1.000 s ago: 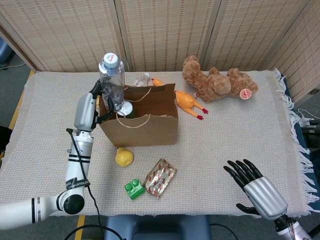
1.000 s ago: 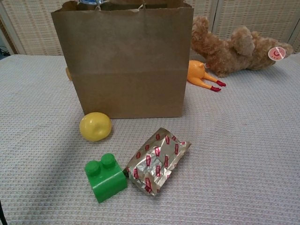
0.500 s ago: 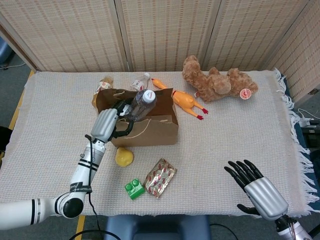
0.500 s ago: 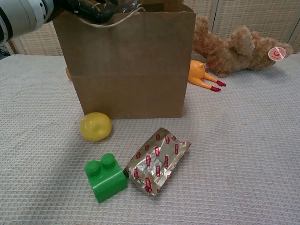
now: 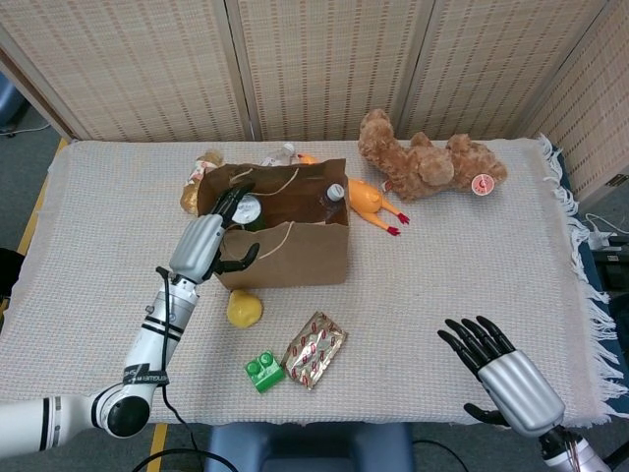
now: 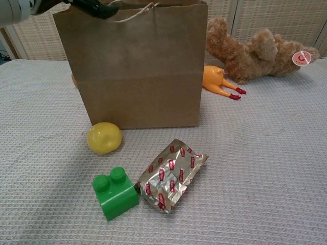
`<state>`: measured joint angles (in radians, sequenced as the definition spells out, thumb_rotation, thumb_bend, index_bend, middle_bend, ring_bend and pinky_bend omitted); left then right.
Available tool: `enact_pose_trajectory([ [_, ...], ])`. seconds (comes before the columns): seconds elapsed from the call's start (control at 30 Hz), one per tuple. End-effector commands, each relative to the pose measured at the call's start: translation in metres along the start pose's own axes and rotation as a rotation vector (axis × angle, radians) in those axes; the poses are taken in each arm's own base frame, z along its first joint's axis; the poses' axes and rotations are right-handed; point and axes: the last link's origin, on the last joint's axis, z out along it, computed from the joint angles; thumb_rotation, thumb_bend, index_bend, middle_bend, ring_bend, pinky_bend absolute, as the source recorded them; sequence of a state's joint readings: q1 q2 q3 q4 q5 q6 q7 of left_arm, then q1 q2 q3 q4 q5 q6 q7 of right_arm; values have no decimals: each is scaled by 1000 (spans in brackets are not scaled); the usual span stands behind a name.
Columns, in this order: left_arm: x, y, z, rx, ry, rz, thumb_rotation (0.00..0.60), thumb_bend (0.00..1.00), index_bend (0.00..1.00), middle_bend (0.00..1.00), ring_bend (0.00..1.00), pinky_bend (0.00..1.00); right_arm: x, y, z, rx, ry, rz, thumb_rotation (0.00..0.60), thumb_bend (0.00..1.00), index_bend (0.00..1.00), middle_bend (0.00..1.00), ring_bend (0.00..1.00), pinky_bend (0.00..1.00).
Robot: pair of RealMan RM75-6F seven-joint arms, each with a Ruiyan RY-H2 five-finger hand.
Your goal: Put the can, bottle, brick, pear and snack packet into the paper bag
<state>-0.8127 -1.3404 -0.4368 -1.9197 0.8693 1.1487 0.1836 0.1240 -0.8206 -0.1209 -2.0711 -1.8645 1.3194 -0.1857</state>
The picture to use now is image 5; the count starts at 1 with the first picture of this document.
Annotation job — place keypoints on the red gold snack packet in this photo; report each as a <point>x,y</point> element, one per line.
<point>314,351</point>

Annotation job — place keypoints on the clear bottle white cap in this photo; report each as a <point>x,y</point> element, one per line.
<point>275,158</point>

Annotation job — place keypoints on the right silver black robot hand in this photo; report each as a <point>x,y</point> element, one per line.
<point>523,393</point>

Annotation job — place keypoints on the brown paper bag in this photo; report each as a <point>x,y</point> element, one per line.
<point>295,260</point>

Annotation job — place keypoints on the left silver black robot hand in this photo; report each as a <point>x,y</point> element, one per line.
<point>194,246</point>

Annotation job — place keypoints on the transparent water bottle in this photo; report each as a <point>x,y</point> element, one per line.
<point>334,193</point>

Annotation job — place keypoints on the yellow rubber chicken toy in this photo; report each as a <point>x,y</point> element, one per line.
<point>366,196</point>

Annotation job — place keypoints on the green chips can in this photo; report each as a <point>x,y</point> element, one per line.
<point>248,209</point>

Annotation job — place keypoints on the beige folding screen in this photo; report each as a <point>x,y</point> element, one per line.
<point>319,64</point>

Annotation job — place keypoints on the white woven tablecloth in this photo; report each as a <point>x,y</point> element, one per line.
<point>442,275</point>

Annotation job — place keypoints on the brown teddy bear plush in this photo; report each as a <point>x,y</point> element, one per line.
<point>417,167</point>

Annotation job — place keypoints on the black box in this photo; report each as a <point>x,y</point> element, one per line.
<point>614,270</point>

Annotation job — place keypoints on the green toy block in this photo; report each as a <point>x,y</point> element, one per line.
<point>265,376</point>

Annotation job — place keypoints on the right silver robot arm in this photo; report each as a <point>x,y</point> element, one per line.
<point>572,457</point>

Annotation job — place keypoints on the white power strip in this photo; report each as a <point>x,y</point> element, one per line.
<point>597,241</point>

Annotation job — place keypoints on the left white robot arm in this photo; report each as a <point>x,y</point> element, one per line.
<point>147,349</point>

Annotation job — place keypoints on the amber tea bottle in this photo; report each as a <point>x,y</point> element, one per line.
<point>189,196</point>

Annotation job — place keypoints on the blue chair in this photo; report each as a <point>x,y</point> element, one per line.
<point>304,447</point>

